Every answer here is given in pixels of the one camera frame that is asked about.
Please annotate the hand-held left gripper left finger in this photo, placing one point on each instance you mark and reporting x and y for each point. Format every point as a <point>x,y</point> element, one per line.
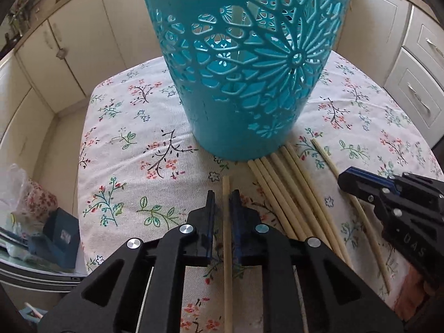
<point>210,222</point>

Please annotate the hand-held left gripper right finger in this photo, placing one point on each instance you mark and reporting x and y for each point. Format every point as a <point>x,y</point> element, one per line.
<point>236,222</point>

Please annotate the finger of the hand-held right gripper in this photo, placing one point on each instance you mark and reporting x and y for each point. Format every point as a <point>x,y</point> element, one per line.
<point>374,178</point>
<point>360,187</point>

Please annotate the pale wooden chopstick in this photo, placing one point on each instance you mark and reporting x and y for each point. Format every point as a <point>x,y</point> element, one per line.
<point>227,284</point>
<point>326,158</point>

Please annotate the row of wooden chopsticks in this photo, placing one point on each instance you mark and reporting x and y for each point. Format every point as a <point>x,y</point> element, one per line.
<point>277,187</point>

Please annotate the teal perforated plastic basket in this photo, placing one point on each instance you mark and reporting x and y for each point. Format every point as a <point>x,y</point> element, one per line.
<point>208,125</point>

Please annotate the person's right hand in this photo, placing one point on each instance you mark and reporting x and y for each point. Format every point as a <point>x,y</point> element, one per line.
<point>414,295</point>

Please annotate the cream drawer unit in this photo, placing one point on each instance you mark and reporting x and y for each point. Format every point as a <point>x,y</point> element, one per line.
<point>412,76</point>

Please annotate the floral white tablecloth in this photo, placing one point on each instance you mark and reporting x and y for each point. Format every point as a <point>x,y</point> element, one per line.
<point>138,138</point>

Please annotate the dark blue box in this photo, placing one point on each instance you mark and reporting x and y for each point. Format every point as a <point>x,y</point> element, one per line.
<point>60,236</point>

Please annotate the cream panelled cabinet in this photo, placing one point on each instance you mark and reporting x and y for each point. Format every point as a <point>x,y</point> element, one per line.
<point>374,24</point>

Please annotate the glass side table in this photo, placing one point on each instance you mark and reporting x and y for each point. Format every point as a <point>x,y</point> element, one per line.
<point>34,272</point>

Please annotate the clear plastic bag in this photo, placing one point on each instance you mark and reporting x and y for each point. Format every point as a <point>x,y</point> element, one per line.
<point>24,190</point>

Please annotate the cream low cabinet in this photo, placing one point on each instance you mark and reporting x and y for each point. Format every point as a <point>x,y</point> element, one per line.
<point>20,118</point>

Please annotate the cream wall cabinet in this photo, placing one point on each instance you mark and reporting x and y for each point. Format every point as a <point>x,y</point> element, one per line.
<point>104,34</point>

